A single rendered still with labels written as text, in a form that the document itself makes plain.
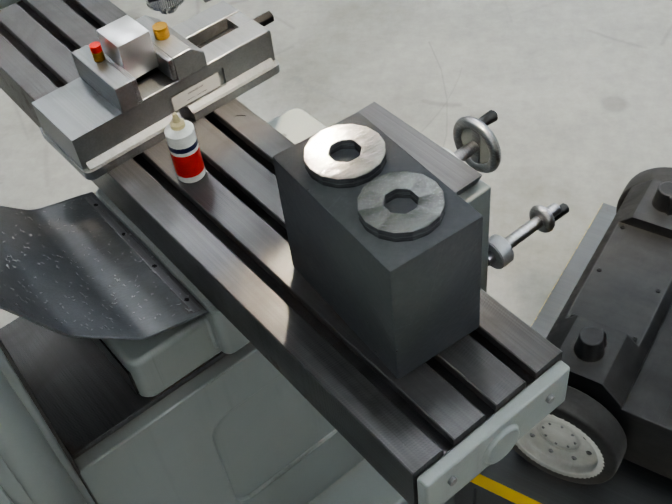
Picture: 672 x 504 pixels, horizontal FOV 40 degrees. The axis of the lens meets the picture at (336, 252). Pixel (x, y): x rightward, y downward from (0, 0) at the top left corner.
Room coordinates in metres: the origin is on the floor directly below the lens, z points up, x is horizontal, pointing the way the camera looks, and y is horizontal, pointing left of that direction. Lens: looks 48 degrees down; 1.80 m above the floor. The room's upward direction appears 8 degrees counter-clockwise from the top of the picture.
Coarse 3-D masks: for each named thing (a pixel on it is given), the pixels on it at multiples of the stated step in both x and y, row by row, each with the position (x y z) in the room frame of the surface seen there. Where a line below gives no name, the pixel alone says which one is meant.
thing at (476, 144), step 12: (468, 120) 1.30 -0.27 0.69; (480, 120) 1.29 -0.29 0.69; (492, 120) 1.29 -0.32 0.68; (456, 132) 1.32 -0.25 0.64; (468, 132) 1.30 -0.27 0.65; (480, 132) 1.27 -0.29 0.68; (492, 132) 1.26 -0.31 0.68; (456, 144) 1.32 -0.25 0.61; (468, 144) 1.28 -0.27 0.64; (480, 144) 1.27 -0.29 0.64; (492, 144) 1.25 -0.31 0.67; (456, 156) 1.25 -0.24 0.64; (468, 156) 1.26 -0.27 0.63; (480, 156) 1.27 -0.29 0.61; (492, 156) 1.24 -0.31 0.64; (480, 168) 1.26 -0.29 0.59; (492, 168) 1.24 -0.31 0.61
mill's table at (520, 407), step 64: (64, 0) 1.52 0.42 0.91; (0, 64) 1.31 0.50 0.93; (64, 64) 1.29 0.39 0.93; (256, 128) 1.06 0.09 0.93; (128, 192) 0.96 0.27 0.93; (192, 192) 0.94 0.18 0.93; (256, 192) 0.92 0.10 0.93; (192, 256) 0.82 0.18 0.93; (256, 256) 0.81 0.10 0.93; (256, 320) 0.70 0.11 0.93; (320, 320) 0.70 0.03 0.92; (512, 320) 0.65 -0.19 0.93; (320, 384) 0.60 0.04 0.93; (384, 384) 0.60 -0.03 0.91; (448, 384) 0.57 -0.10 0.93; (512, 384) 0.56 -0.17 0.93; (384, 448) 0.51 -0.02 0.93; (448, 448) 0.51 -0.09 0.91
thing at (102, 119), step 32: (192, 32) 1.22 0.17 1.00; (224, 32) 1.22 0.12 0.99; (256, 32) 1.20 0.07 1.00; (96, 64) 1.11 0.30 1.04; (224, 64) 1.15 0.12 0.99; (256, 64) 1.18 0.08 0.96; (64, 96) 1.11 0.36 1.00; (96, 96) 1.10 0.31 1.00; (128, 96) 1.06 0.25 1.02; (160, 96) 1.08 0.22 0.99; (192, 96) 1.11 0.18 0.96; (224, 96) 1.13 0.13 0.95; (64, 128) 1.03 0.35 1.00; (96, 128) 1.03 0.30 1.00; (128, 128) 1.05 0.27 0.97; (160, 128) 1.07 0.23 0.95; (96, 160) 1.01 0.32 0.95
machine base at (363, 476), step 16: (368, 464) 0.90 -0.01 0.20; (352, 480) 0.87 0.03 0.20; (368, 480) 0.87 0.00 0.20; (384, 480) 0.87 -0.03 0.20; (320, 496) 0.85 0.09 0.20; (336, 496) 0.85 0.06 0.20; (352, 496) 0.84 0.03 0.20; (368, 496) 0.84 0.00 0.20; (384, 496) 0.83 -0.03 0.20; (400, 496) 0.83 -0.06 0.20
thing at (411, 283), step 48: (336, 144) 0.77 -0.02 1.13; (384, 144) 0.76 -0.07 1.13; (288, 192) 0.76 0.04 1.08; (336, 192) 0.71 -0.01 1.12; (384, 192) 0.69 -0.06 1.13; (432, 192) 0.68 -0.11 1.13; (288, 240) 0.78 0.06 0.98; (336, 240) 0.67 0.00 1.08; (384, 240) 0.63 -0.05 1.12; (432, 240) 0.62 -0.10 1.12; (480, 240) 0.64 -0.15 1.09; (336, 288) 0.69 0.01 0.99; (384, 288) 0.60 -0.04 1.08; (432, 288) 0.61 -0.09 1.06; (480, 288) 0.65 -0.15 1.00; (384, 336) 0.61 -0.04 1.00; (432, 336) 0.61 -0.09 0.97
